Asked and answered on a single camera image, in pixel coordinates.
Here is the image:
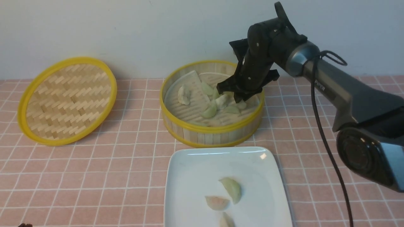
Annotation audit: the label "green dumpling upper steamer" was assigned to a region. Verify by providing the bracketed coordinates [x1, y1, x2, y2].
[201, 81, 214, 96]

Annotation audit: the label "white-green dumpling steamer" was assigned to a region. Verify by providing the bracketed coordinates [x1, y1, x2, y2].
[215, 94, 229, 110]

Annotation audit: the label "bamboo steamer basket yellow rims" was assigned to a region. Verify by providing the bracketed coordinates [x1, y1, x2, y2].
[160, 60, 264, 148]

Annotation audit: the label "green dumpling centre front steamer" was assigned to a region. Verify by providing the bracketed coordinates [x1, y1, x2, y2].
[200, 100, 217, 119]

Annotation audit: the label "pale dumpling left in steamer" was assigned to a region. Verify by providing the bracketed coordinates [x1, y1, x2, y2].
[177, 85, 190, 105]

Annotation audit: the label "woven bamboo steamer lid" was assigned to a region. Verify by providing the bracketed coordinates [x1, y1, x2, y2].
[17, 56, 117, 146]

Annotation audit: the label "green dumpling right front steamer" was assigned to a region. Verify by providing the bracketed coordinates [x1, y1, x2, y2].
[223, 105, 241, 115]

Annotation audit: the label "pink tablecloth with white grid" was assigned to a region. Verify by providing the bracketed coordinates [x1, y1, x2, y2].
[0, 76, 404, 227]

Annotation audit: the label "pale green dumpling on plate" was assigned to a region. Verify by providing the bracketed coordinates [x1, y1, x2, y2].
[218, 177, 242, 204]

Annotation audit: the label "pale dumpling at plate edge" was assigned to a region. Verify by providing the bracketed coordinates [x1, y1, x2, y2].
[219, 212, 235, 227]

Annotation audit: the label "white square plate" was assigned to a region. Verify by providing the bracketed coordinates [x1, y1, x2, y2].
[163, 146, 293, 227]

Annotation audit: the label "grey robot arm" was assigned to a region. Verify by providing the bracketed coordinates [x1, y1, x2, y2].
[217, 17, 404, 193]

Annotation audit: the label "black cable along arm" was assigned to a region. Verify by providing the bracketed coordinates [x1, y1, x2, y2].
[311, 50, 354, 227]

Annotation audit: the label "pinkish dumpling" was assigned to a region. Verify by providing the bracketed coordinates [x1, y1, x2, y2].
[205, 196, 230, 211]

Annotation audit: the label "green dumpling steamer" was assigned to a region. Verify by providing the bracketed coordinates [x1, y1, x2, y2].
[201, 81, 214, 96]
[200, 100, 217, 119]
[223, 105, 241, 115]

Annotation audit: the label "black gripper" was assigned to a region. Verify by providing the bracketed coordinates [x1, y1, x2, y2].
[217, 18, 308, 103]

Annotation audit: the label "dark object at bottom left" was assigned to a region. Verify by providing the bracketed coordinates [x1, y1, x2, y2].
[18, 223, 33, 227]

